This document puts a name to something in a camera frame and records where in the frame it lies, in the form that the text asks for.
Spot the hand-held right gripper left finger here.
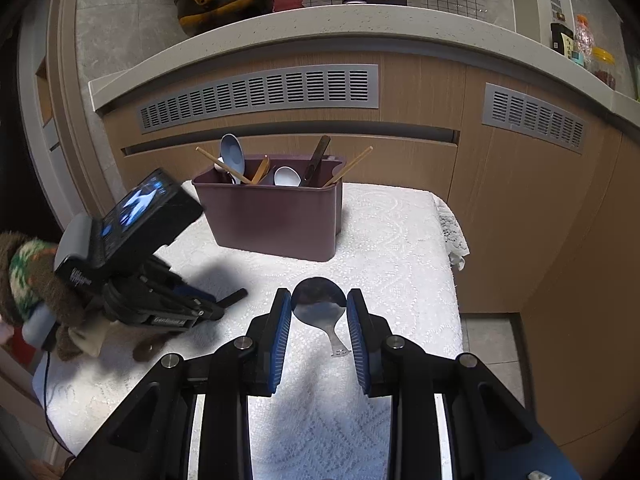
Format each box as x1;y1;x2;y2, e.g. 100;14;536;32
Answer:
62;287;292;480

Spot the black pot yellow trim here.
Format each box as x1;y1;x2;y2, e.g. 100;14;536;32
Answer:
177;0;275;37

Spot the black cable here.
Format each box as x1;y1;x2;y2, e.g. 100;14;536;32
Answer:
42;342;77;462

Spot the white lace tablecloth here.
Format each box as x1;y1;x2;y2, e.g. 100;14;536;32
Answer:
32;180;472;480

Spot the blue grey plastic spoon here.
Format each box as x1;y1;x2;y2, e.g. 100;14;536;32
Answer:
220;133;246;182

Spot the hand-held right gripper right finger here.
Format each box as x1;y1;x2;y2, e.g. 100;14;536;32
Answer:
347;288;583;480

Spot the wooden spoon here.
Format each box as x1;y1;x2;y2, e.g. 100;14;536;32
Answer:
249;157;271;185

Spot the person's left hand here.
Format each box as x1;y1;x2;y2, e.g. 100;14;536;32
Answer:
52;319;169;363

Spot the short grey vent grille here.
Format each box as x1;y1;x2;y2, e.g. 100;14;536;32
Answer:
481;83;587;155

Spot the long grey vent grille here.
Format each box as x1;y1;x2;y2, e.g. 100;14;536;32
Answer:
137;64;380;135

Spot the jar with yellow lid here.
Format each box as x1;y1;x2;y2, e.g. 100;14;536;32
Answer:
590;47;617;90

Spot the wooden chopstick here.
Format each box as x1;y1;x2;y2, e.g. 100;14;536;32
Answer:
195;146;252;185
331;146;374;184
325;157;366;187

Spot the metal spoon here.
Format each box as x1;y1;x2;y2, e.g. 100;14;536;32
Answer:
291;277;350;360

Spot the clear bottle orange cap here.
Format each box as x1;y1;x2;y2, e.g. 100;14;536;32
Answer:
573;14;594;67

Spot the purple plastic utensil holder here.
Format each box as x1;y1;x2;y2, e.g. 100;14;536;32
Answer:
191;154;347;264

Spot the dark sauce bottle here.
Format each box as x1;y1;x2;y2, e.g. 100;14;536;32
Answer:
550;22;575;57

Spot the dark brown spatula handle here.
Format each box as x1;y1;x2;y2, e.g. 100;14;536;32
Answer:
302;135;332;187

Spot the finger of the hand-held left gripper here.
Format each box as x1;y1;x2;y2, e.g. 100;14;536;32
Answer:
190;304;226;322
172;282;249;307

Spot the white kitchen countertop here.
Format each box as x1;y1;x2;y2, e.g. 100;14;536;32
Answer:
88;2;640;127

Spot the white spoon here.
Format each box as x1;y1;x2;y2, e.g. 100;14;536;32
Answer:
214;156;237;183

